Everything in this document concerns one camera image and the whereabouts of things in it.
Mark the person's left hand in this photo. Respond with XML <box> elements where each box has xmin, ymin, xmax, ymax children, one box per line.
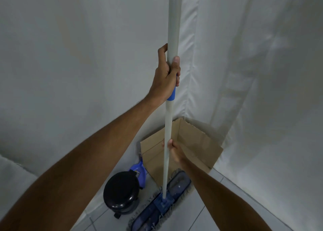
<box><xmin>148</xmin><ymin>43</ymin><xmax>181</xmax><ymax>101</ymax></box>

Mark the person's right hand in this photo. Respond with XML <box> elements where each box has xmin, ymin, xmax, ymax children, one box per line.
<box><xmin>162</xmin><ymin>139</ymin><xmax>188</xmax><ymax>165</ymax></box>

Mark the blue mop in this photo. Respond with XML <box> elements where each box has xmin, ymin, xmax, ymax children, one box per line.
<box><xmin>126</xmin><ymin>0</ymin><xmax>194</xmax><ymax>231</ymax></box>

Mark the person's right forearm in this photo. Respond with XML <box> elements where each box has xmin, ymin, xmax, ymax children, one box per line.
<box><xmin>180</xmin><ymin>157</ymin><xmax>273</xmax><ymax>231</ymax></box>

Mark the person's left forearm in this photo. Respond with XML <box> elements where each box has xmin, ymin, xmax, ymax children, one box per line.
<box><xmin>0</xmin><ymin>93</ymin><xmax>162</xmax><ymax>231</ymax></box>

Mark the brown cardboard box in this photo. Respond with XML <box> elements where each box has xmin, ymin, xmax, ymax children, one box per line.
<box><xmin>140</xmin><ymin>117</ymin><xmax>224</xmax><ymax>189</ymax></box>

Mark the blue plastic dustpan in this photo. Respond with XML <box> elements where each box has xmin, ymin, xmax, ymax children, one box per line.
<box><xmin>129</xmin><ymin>153</ymin><xmax>147</xmax><ymax>190</ymax></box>

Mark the black round pedal bin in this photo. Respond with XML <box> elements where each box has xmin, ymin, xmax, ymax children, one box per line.
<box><xmin>103</xmin><ymin>171</ymin><xmax>141</xmax><ymax>219</ymax></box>

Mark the white fabric curtain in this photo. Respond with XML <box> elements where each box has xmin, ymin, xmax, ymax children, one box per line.
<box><xmin>0</xmin><ymin>0</ymin><xmax>200</xmax><ymax>214</ymax></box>
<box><xmin>185</xmin><ymin>0</ymin><xmax>323</xmax><ymax>231</ymax></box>

